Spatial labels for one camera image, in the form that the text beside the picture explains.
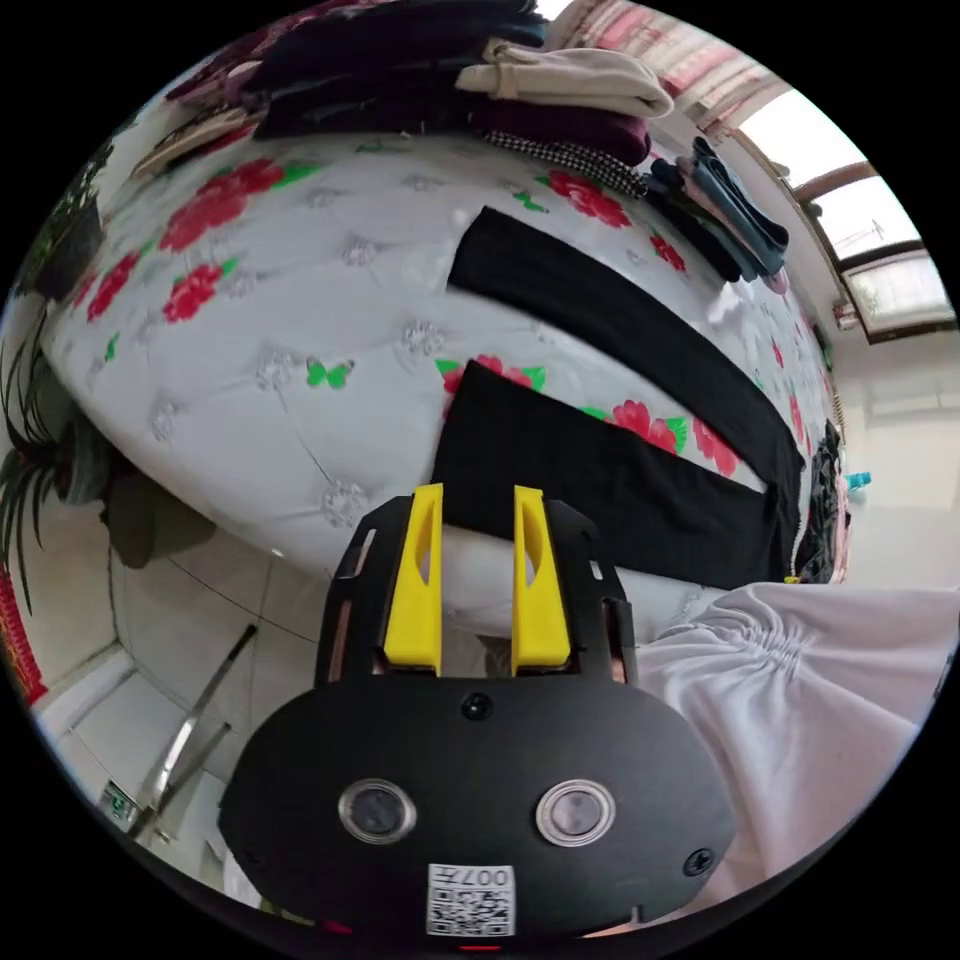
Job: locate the green potted plant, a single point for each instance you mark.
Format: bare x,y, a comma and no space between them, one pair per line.
67,450

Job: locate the black pants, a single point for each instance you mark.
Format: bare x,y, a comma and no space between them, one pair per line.
600,480

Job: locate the pile of clothes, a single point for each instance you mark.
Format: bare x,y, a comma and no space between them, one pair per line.
739,217
825,517
420,67

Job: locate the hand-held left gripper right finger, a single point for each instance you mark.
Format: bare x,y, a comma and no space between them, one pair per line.
541,615

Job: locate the person's body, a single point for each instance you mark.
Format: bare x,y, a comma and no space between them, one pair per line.
810,712

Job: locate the pink striped curtain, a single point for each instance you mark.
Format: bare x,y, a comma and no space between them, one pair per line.
697,52

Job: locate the bed with white floral sheet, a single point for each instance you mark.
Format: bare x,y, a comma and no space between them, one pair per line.
300,315

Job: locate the window with brown frame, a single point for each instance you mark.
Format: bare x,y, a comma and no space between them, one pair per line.
877,240

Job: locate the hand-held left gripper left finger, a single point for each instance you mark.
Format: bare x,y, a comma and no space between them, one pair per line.
420,600

